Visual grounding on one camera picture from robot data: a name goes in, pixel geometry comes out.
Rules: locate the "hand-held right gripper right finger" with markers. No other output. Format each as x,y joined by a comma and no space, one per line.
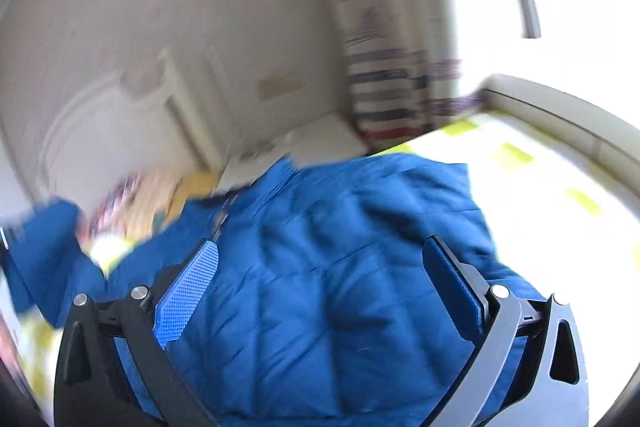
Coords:
457,287

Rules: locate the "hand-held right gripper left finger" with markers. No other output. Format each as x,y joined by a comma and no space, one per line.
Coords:
187,292

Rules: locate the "blue quilted blanket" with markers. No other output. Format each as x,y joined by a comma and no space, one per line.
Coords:
320,282

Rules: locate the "colourful pillow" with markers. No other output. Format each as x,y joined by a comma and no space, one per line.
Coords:
145,202

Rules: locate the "yellow checked bed sheet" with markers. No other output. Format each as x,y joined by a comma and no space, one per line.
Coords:
525,187

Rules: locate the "white bed headboard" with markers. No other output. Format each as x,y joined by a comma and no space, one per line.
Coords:
100,132

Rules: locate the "white bedside cabinet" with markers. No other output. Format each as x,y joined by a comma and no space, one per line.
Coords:
325,142

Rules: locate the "striped curtain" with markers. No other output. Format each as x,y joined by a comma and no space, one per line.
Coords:
385,82

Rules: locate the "cream bed frame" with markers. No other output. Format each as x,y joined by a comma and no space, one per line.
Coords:
550,107

